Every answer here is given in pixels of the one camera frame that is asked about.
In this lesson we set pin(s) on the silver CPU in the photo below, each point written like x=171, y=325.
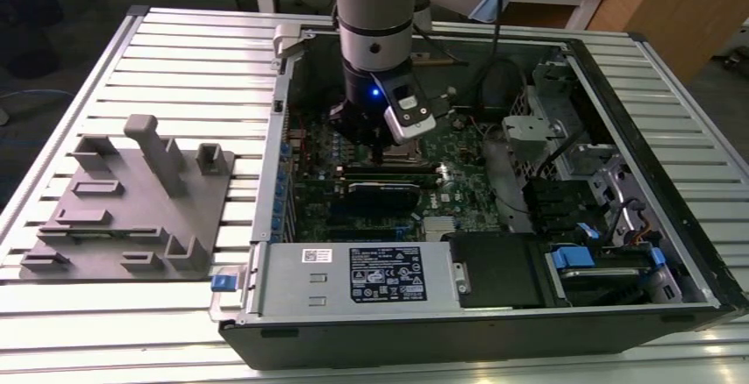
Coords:
x=406, y=149

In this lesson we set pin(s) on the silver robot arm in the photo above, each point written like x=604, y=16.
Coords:
x=373, y=16

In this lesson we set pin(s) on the CPU socket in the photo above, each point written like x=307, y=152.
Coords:
x=418, y=161

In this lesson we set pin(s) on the black plastic cover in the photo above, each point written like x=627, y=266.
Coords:
x=499, y=270

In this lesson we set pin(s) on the black graphics card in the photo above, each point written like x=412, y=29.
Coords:
x=383, y=200

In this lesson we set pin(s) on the green motherboard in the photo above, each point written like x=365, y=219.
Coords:
x=474, y=200

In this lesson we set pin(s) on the silver chipset heatsink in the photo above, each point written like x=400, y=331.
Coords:
x=442, y=224

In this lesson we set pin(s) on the silver metal drive cage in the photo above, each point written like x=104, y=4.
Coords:
x=555, y=103

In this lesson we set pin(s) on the grey power supply unit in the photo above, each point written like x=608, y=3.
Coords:
x=292, y=283

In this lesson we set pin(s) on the blue case latch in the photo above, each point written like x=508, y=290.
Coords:
x=221, y=282

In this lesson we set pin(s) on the grey parts rack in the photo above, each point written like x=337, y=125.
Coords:
x=145, y=235

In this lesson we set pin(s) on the hard disk in blue carrier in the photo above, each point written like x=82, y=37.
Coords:
x=572, y=258

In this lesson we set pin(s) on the black PC case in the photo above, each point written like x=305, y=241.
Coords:
x=420, y=340

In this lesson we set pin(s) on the wooden cabinet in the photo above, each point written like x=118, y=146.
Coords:
x=673, y=7

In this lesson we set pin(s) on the blue plastic clip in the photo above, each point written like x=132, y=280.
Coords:
x=655, y=257

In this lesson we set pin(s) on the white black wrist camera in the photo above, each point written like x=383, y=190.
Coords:
x=410, y=114

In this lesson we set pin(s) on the silver bracket with hole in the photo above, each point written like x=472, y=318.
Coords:
x=514, y=133

